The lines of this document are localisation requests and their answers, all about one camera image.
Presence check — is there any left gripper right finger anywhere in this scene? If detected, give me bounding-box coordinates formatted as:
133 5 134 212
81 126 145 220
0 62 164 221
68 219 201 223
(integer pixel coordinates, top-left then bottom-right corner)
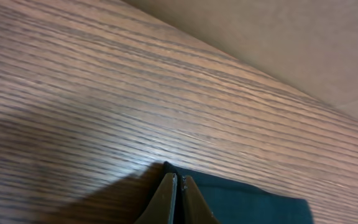
181 175 219 224

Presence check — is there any black t-shirt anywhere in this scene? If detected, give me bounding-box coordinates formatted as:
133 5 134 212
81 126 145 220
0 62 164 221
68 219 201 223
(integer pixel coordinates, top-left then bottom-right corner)
163 162 314 224

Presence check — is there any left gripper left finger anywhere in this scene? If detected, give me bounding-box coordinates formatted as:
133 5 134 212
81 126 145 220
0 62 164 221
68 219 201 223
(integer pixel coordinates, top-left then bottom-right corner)
134 173 178 224

